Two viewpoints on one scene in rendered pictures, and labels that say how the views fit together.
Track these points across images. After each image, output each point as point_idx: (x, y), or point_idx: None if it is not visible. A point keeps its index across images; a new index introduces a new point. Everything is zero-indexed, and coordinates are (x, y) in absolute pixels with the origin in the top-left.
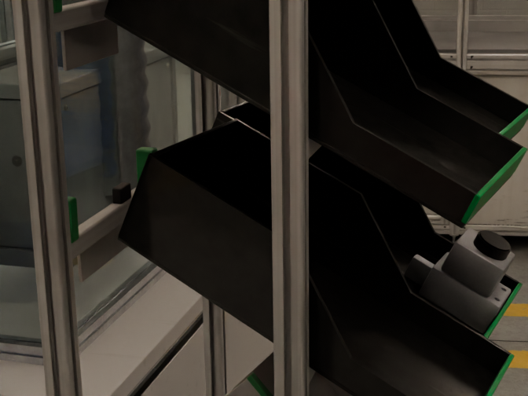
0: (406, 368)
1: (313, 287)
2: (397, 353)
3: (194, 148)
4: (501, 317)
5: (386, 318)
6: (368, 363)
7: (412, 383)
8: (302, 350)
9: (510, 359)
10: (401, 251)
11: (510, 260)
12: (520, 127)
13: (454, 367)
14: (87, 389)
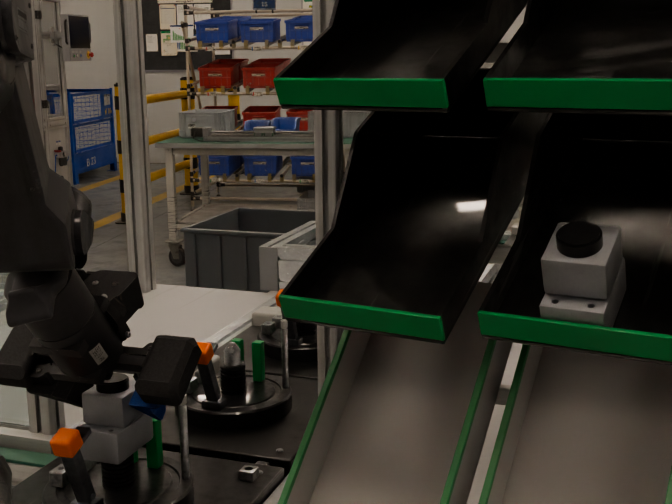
0: (389, 279)
1: (346, 167)
2: (409, 271)
3: (474, 79)
4: (553, 325)
5: (462, 258)
6: (376, 258)
7: (370, 285)
8: (315, 205)
9: (426, 315)
10: (655, 261)
11: (578, 262)
12: (658, 103)
13: (423, 307)
14: None
